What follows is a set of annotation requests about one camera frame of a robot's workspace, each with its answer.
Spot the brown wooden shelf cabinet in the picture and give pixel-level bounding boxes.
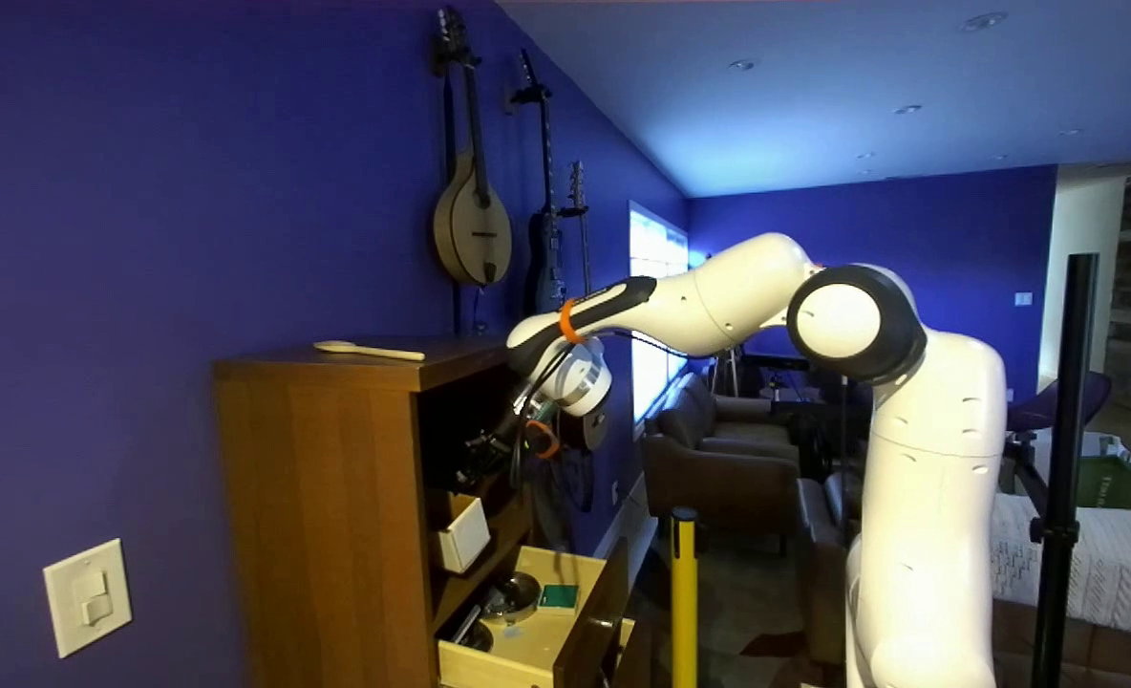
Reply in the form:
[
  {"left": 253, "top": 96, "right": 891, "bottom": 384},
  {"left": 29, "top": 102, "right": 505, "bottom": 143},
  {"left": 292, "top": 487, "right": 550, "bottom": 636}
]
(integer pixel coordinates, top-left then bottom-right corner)
[{"left": 211, "top": 333, "right": 543, "bottom": 688}]

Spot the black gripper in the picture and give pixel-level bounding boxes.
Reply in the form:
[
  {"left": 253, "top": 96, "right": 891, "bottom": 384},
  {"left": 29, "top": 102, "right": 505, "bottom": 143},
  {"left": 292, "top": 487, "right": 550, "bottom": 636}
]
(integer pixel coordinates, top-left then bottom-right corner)
[{"left": 460, "top": 402, "right": 555, "bottom": 496}]

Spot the dark bodied hanging guitar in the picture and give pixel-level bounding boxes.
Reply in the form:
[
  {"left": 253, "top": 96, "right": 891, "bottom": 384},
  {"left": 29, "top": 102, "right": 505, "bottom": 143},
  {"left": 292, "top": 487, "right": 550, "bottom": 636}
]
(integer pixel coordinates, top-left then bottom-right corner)
[{"left": 555, "top": 157, "right": 597, "bottom": 301}]

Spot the white knit blanket bed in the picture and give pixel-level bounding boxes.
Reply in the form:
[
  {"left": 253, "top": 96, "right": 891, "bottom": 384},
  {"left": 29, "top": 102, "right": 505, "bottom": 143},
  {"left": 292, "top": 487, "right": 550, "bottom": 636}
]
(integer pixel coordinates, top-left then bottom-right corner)
[{"left": 988, "top": 492, "right": 1131, "bottom": 646}]

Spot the yellow vertical pole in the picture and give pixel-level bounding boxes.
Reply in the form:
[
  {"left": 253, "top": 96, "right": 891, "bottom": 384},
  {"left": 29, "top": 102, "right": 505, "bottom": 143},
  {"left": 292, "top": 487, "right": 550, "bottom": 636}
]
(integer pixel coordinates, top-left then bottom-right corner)
[{"left": 663, "top": 505, "right": 701, "bottom": 688}]

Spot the black stand pole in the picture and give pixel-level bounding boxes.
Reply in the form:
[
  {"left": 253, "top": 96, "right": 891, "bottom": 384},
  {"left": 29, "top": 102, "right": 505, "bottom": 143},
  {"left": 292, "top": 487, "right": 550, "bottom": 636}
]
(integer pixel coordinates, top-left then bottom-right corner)
[{"left": 1026, "top": 253, "right": 1096, "bottom": 688}]

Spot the dark brown sofa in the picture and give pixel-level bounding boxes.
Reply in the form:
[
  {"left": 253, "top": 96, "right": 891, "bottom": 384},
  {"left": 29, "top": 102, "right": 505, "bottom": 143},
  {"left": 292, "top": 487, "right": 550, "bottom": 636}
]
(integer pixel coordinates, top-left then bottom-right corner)
[{"left": 640, "top": 370, "right": 808, "bottom": 542}]

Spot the dark slim string instrument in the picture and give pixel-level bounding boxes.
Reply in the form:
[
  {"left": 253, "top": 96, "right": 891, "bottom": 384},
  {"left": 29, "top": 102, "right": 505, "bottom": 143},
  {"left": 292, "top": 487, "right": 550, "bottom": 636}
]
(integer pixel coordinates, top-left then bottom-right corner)
[{"left": 508, "top": 51, "right": 569, "bottom": 320}]

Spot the orange cable loop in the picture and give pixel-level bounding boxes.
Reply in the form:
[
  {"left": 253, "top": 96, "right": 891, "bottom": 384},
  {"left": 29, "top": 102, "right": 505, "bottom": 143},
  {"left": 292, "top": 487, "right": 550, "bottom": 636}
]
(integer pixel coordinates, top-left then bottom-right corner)
[{"left": 520, "top": 416, "right": 566, "bottom": 464}]

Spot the flat white object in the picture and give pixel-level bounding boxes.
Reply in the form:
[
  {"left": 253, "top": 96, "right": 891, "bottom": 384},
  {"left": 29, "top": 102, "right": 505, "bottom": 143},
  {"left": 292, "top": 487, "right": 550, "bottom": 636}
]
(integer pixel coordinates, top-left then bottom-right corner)
[{"left": 308, "top": 335, "right": 426, "bottom": 369}]

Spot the white wall light switch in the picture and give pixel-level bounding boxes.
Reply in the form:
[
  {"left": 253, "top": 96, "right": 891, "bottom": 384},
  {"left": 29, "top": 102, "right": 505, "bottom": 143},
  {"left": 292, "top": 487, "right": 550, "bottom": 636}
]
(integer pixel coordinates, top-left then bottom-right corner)
[{"left": 38, "top": 537, "right": 136, "bottom": 664}]

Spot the tan round-bodied mandolin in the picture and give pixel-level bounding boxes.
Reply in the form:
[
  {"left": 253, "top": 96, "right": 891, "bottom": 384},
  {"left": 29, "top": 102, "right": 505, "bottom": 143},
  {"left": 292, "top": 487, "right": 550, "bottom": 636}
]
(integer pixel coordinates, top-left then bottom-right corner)
[{"left": 426, "top": 4, "right": 514, "bottom": 291}]

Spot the light wooden drawer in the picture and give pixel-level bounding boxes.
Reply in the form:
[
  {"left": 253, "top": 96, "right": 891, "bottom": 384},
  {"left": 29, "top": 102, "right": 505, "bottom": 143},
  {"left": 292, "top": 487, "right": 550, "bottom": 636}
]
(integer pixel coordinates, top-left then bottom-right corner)
[{"left": 434, "top": 542, "right": 635, "bottom": 688}]

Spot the bright window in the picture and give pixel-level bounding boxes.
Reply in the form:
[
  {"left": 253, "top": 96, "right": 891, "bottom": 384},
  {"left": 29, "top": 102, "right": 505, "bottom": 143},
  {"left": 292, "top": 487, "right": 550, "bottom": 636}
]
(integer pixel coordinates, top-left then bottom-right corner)
[{"left": 625, "top": 204, "right": 694, "bottom": 419}]

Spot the black round object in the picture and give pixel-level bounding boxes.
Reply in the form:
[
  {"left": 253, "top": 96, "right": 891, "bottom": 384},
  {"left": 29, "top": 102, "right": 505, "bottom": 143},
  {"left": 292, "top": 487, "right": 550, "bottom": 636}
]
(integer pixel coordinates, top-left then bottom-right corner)
[{"left": 501, "top": 570, "right": 543, "bottom": 616}]

